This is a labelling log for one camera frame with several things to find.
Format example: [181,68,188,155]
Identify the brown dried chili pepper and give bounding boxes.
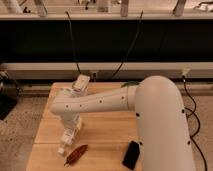
[65,145,88,165]

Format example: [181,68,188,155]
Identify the black cable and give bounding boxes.
[110,10,144,80]
[64,9,83,76]

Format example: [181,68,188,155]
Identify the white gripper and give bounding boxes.
[61,115,82,145]

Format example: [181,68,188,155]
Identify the black floor cables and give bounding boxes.
[181,75,209,171]

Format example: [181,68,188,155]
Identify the right black cable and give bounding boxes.
[110,10,144,80]

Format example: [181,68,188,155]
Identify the black smartphone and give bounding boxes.
[122,141,140,170]

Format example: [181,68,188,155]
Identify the left black cable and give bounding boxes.
[64,9,83,76]

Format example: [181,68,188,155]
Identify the white plastic bottle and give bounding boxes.
[58,141,71,155]

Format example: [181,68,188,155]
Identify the green ceramic bowl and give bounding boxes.
[121,81,140,88]

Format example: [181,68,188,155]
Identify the dark equipment at left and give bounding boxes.
[0,71,21,120]

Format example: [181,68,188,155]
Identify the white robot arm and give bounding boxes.
[50,76,196,171]

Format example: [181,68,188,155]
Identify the white camera on clear stand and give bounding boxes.
[72,74,90,91]

